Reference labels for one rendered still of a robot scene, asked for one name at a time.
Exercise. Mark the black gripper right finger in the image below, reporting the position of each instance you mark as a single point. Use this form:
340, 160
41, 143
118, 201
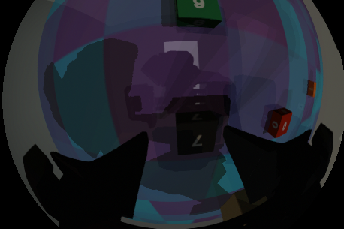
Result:
260, 162

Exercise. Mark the red block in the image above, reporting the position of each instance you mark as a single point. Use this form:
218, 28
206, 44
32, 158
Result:
280, 121

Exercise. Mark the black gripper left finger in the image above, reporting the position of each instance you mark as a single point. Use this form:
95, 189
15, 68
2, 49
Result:
114, 177

